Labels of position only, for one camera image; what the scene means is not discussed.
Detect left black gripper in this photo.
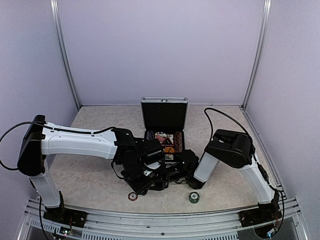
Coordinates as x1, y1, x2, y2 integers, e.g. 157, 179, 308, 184
121, 159, 154, 196

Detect red poker chip stack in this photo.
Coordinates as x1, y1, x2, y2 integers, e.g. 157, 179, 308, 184
128, 192, 138, 201

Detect blue playing card deck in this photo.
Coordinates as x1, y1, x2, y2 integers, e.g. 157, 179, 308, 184
164, 153, 174, 161

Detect orange round button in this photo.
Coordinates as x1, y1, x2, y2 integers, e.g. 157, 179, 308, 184
164, 146, 175, 154

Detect green poker chip stack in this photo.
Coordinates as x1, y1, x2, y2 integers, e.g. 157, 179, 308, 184
188, 191, 200, 204

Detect black triangular button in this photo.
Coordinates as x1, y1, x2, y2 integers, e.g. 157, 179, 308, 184
161, 137, 174, 146

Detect red playing card deck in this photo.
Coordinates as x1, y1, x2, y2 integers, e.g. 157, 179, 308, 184
154, 132, 174, 145

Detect aluminium poker case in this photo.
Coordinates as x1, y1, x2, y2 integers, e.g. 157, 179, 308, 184
140, 96, 188, 164

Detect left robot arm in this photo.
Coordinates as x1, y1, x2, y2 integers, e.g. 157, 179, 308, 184
0, 115, 165, 223

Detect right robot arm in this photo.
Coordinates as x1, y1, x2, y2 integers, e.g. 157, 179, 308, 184
177, 107, 283, 222

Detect right poker chip row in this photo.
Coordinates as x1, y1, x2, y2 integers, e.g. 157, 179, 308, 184
174, 131, 183, 153

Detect poker chip row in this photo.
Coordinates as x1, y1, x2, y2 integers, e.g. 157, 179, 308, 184
174, 131, 183, 153
146, 130, 155, 140

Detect left poker chip row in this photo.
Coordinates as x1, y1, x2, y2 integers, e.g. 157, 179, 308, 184
146, 130, 155, 140

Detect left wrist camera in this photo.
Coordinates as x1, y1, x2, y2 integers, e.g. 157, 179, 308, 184
135, 138, 165, 176

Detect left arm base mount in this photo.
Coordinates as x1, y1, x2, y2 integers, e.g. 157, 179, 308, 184
43, 191, 88, 228

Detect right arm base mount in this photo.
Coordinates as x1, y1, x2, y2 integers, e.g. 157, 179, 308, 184
238, 191, 283, 228

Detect front aluminium rail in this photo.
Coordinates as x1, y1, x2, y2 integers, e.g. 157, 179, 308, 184
24, 197, 301, 240

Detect left aluminium frame post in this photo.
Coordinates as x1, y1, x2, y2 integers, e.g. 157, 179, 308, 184
50, 0, 82, 111

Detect aluminium frame post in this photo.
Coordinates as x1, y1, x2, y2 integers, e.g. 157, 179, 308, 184
50, 0, 82, 111
241, 0, 272, 111

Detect right aluminium frame post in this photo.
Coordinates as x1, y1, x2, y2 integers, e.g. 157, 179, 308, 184
241, 0, 272, 111

